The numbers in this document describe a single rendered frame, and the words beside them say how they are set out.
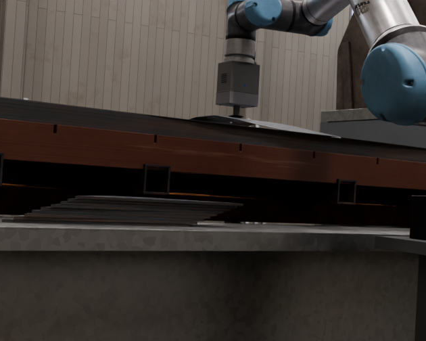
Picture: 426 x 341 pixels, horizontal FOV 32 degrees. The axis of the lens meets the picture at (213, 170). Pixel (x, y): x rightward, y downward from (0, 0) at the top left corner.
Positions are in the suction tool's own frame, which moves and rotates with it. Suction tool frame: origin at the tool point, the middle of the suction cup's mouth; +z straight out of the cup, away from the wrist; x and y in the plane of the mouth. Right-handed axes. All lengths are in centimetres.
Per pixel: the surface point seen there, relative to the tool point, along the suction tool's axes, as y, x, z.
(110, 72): -374, -939, -160
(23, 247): 71, 63, 25
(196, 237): 46, 61, 23
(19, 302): 66, 46, 34
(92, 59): -344, -941, -177
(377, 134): -80, -33, -6
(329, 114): -78, -57, -14
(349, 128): -79, -47, -8
